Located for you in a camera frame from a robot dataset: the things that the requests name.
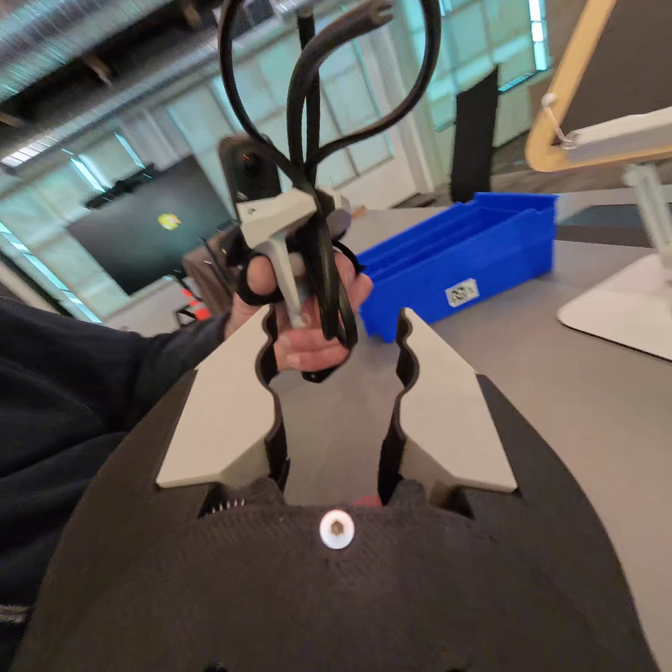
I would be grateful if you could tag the large silver ceiling duct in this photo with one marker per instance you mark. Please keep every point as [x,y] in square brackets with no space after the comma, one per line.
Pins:
[84,32]

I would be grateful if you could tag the black camera bar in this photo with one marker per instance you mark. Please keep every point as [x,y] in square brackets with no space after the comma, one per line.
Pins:
[121,187]

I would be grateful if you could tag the brown padded seat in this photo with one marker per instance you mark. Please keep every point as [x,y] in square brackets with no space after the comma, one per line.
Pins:
[205,268]

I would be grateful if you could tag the person's left forearm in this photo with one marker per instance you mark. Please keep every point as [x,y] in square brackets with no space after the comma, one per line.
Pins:
[84,378]

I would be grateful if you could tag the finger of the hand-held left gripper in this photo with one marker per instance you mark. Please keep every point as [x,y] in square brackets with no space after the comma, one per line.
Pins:
[294,210]

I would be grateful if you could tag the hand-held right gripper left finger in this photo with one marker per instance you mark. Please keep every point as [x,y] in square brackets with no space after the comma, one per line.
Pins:
[221,420]

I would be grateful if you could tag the large blue bin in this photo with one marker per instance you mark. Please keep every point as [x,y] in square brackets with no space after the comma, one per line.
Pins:
[462,263]

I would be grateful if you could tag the black board with wooden rim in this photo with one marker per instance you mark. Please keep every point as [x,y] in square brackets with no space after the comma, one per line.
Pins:
[620,63]

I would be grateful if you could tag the black tv screen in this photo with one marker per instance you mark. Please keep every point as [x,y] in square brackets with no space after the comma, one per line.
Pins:
[147,231]

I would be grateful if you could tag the black chair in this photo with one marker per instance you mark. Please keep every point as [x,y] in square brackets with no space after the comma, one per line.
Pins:
[475,137]

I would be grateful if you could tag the person's left hand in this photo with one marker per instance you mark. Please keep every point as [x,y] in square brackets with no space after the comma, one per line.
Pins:
[315,357]

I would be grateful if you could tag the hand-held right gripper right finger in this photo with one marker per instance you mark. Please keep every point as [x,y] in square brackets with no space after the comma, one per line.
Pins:
[452,420]

